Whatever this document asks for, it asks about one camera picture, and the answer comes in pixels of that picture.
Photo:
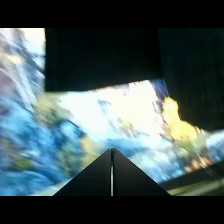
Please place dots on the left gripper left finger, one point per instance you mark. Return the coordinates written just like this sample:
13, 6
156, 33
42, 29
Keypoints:
95, 180

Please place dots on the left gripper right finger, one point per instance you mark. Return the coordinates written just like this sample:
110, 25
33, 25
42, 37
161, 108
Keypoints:
131, 180

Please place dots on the dark green garment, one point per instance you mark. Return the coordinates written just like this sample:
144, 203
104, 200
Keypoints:
196, 76

